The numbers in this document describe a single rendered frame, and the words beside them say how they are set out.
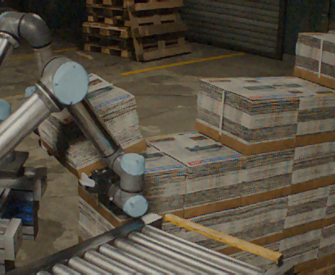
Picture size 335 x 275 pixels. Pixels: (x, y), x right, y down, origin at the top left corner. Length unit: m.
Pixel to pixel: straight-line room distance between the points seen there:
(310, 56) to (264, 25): 6.84
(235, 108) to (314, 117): 0.41
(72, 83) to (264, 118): 1.07
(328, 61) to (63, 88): 1.59
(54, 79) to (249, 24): 8.42
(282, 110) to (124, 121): 0.73
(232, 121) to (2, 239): 1.17
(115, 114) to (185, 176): 0.40
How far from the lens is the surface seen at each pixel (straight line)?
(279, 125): 2.73
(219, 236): 1.97
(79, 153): 2.30
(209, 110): 2.83
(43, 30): 2.60
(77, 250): 1.87
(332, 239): 3.32
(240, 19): 10.20
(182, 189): 2.50
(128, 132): 2.37
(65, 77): 1.81
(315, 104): 2.86
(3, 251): 2.03
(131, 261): 1.83
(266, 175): 2.78
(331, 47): 3.05
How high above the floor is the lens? 1.68
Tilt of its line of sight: 18 degrees down
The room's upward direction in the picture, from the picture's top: 4 degrees clockwise
